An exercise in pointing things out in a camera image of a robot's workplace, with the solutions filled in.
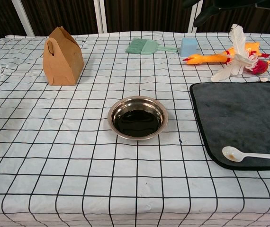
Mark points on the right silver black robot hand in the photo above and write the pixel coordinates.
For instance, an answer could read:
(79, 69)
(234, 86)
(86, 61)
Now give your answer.
(206, 16)

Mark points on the white plastic spoon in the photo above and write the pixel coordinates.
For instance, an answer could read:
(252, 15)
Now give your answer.
(231, 153)

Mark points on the dark grey cloth mat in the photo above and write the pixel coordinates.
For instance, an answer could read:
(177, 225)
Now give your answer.
(239, 113)

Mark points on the steel bowl with dark sauce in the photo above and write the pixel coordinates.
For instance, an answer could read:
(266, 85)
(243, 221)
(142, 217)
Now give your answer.
(137, 118)

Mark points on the light blue cube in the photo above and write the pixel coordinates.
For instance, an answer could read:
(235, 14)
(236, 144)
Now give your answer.
(188, 46)

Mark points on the white feather red toy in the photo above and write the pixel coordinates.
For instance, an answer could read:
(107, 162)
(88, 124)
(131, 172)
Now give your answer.
(238, 40)

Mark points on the yellow rubber chicken toy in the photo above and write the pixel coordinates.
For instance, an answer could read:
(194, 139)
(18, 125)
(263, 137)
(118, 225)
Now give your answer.
(203, 58)

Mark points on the green plastic brush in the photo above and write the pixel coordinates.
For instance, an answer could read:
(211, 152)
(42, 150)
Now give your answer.
(146, 46)

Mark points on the brown paper gable box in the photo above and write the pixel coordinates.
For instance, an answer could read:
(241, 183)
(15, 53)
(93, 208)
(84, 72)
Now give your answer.
(62, 61)

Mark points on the white black checkered tablecloth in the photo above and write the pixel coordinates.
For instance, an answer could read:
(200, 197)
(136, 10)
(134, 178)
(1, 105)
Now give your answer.
(54, 146)

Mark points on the white frame post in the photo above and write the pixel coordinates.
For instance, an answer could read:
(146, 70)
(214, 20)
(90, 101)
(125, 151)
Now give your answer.
(100, 15)
(23, 16)
(195, 23)

